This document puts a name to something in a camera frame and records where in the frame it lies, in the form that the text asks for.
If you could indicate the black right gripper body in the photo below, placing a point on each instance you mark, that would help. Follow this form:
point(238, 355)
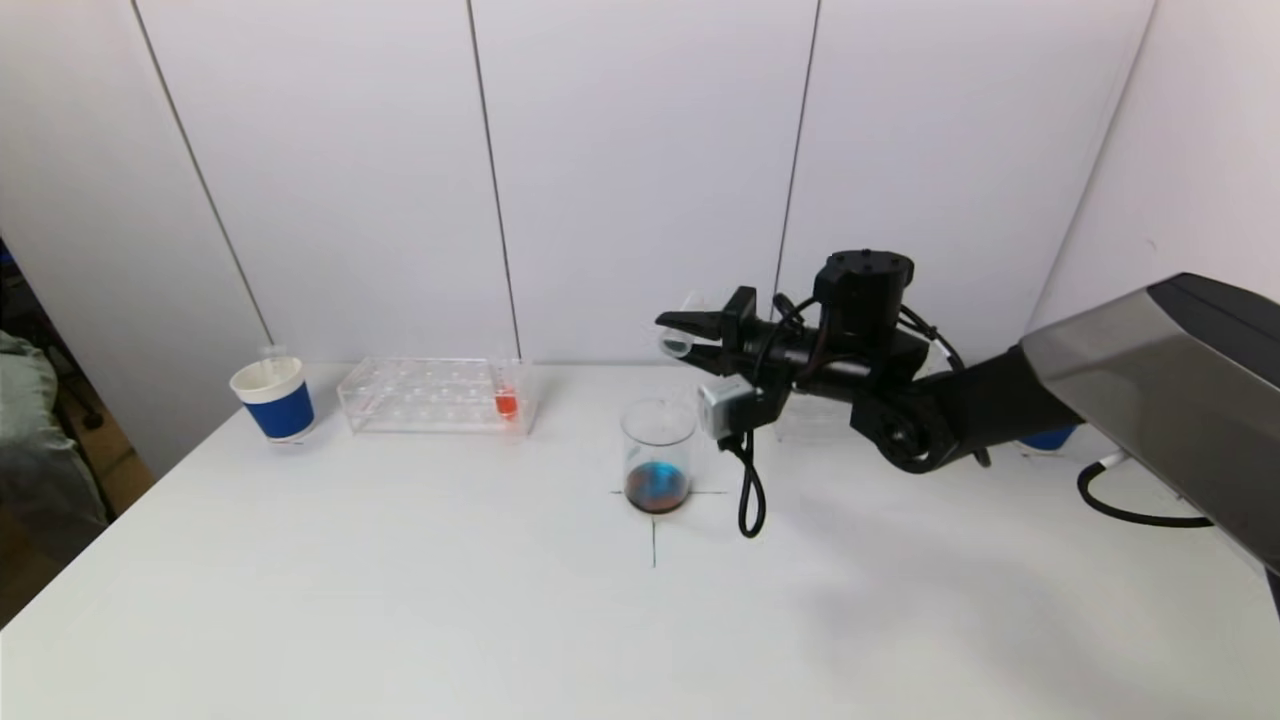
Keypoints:
point(741, 322)

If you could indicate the blue white paper cup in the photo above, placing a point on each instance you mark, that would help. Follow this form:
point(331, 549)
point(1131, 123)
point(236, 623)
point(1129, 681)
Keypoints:
point(1050, 438)
point(282, 415)

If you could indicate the clear acrylic test tube rack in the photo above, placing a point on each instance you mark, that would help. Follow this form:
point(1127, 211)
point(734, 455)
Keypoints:
point(810, 420)
point(430, 402)

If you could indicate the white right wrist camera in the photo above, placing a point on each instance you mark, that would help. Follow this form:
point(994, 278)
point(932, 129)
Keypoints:
point(725, 405)

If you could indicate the test tube with red pigment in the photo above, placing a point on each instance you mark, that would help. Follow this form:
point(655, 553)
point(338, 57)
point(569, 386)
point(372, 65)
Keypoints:
point(680, 345)
point(507, 404)

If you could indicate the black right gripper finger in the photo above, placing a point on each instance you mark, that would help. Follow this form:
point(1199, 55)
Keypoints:
point(700, 358)
point(690, 321)

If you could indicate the person in grey clothes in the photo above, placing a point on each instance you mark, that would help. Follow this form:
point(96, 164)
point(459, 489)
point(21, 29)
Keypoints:
point(40, 450)

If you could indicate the clear glass beaker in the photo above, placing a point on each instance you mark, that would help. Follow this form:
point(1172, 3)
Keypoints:
point(657, 480)

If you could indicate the blue pigment test tube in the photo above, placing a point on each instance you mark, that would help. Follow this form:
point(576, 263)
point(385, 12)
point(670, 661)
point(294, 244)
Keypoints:
point(272, 355)

